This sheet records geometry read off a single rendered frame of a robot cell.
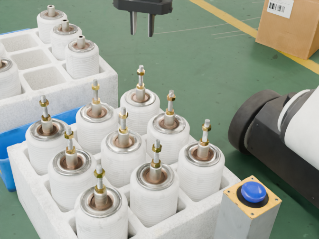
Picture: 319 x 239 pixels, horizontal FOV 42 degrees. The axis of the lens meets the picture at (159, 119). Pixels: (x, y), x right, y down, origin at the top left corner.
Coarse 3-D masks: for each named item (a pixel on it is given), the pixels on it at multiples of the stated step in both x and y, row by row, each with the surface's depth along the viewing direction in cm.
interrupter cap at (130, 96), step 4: (128, 92) 102; (132, 92) 102; (148, 92) 102; (152, 92) 102; (124, 96) 101; (128, 96) 101; (132, 96) 101; (148, 96) 101; (152, 96) 101; (128, 100) 100; (132, 100) 100; (136, 100) 100; (144, 100) 100; (148, 100) 100; (152, 100) 100; (132, 104) 98; (136, 104) 98; (140, 104) 98; (144, 104) 98; (148, 104) 98
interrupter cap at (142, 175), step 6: (150, 162) 83; (138, 168) 81; (144, 168) 82; (162, 168) 82; (168, 168) 82; (138, 174) 80; (144, 174) 81; (162, 174) 81; (168, 174) 81; (174, 174) 81; (138, 180) 79; (144, 180) 79; (150, 180) 80; (162, 180) 80; (168, 180) 80; (144, 186) 78; (150, 186) 78; (156, 186) 78; (162, 186) 78; (168, 186) 78
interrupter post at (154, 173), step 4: (160, 164) 79; (152, 168) 78; (156, 168) 78; (160, 168) 78; (152, 172) 79; (156, 172) 78; (160, 172) 79; (152, 176) 79; (156, 176) 79; (160, 176) 80; (156, 180) 80
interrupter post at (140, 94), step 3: (144, 87) 99; (138, 90) 98; (141, 90) 98; (144, 90) 99; (138, 93) 99; (141, 93) 99; (144, 93) 100; (138, 96) 100; (141, 96) 100; (144, 96) 100; (138, 99) 100; (141, 99) 100
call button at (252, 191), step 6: (246, 186) 69; (252, 186) 69; (258, 186) 69; (246, 192) 68; (252, 192) 68; (258, 192) 68; (264, 192) 68; (246, 198) 68; (252, 198) 67; (258, 198) 67
